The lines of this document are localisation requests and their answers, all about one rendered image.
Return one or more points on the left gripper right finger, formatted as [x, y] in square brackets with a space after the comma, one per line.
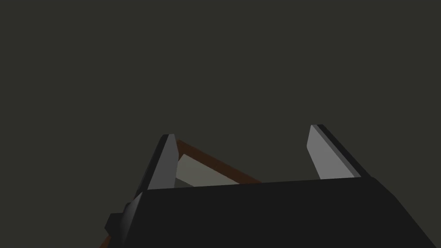
[327, 156]

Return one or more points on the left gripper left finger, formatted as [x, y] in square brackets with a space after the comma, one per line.
[164, 165]

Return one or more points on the brown framed picture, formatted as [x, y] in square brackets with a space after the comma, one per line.
[203, 170]

